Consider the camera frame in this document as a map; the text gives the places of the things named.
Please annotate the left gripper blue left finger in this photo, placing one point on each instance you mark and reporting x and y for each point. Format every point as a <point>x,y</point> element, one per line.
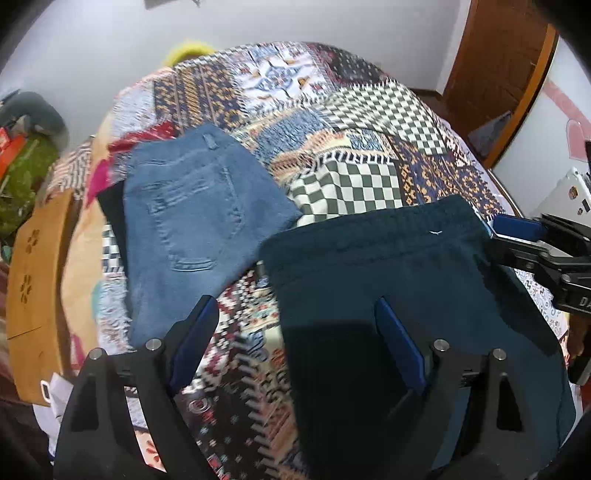
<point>188,341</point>

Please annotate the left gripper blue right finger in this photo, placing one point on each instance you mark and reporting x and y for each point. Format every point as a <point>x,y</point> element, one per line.
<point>408,358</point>

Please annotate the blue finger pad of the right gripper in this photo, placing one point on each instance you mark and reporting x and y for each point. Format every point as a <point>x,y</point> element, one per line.
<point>517,227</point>

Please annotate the dark teal pants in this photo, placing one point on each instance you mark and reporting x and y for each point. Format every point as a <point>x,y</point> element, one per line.
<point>363,299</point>

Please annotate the white laptop with stickers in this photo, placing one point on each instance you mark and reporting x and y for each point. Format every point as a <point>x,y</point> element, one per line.
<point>570,199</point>

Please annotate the folded blue jeans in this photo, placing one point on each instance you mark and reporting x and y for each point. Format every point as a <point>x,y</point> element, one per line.
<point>196,208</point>

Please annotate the brown cardboard box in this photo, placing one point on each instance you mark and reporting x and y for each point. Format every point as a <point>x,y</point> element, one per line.
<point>37,333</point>

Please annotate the brown wooden door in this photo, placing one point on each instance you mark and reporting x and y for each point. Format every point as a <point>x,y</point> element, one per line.
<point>505,52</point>

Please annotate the green patterned bag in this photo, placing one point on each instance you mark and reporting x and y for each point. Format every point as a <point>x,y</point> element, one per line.
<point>23,179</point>

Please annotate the orange red box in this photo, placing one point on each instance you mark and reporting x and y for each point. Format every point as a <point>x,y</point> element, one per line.
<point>9,149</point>

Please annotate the grey plush toy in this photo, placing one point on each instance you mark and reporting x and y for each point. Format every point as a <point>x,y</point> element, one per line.
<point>34,112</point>

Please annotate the yellow fuzzy object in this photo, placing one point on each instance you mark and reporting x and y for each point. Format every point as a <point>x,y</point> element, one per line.
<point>187,50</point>

